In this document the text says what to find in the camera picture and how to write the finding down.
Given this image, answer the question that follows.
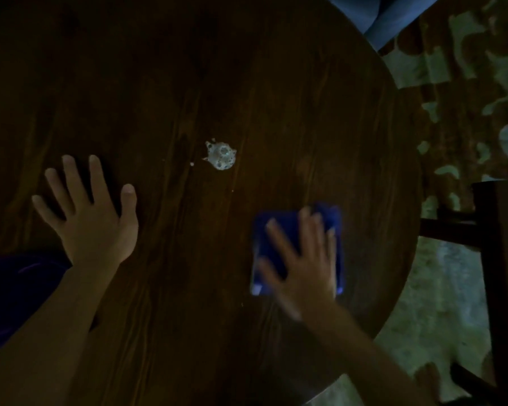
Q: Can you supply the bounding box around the blue fabric seat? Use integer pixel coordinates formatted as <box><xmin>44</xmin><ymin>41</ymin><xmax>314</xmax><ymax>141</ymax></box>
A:
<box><xmin>324</xmin><ymin>0</ymin><xmax>443</xmax><ymax>51</ymax></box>

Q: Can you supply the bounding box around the person's purple clothing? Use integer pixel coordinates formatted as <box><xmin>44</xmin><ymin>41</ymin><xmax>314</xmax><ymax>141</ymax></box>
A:
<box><xmin>0</xmin><ymin>249</ymin><xmax>98</xmax><ymax>356</ymax></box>

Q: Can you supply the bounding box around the white foam spill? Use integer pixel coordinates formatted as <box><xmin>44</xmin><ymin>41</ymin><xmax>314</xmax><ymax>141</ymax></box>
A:
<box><xmin>203</xmin><ymin>139</ymin><xmax>238</xmax><ymax>170</ymax></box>

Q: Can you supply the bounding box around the person's left hand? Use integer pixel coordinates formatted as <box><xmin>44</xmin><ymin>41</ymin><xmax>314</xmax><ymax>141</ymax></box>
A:
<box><xmin>31</xmin><ymin>155</ymin><xmax>139</xmax><ymax>271</ymax></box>

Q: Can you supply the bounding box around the dark wooden chair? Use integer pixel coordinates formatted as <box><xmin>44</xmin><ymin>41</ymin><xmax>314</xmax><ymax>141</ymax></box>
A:
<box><xmin>419</xmin><ymin>179</ymin><xmax>508</xmax><ymax>406</ymax></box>

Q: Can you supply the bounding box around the blue cleaning cloth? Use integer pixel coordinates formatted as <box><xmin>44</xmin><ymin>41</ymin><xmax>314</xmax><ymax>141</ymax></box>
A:
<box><xmin>250</xmin><ymin>203</ymin><xmax>345</xmax><ymax>297</ymax></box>

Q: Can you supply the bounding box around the person's bare foot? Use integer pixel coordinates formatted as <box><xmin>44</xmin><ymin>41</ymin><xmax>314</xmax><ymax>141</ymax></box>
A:
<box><xmin>415</xmin><ymin>363</ymin><xmax>442</xmax><ymax>398</ymax></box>

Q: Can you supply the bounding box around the person's right forearm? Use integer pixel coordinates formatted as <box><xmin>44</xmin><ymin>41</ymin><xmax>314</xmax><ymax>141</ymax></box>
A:
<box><xmin>301</xmin><ymin>306</ymin><xmax>439</xmax><ymax>406</ymax></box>

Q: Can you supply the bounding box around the person's right hand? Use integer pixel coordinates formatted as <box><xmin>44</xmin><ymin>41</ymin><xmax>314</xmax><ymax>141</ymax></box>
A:
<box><xmin>256</xmin><ymin>207</ymin><xmax>338</xmax><ymax>323</ymax></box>

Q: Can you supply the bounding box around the person's left forearm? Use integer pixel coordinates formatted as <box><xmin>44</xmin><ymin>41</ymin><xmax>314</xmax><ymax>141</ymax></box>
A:
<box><xmin>0</xmin><ymin>266</ymin><xmax>120</xmax><ymax>406</ymax></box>

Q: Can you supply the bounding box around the brown patterned rug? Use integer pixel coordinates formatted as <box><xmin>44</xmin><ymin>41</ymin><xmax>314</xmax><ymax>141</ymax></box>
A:
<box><xmin>305</xmin><ymin>0</ymin><xmax>508</xmax><ymax>406</ymax></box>

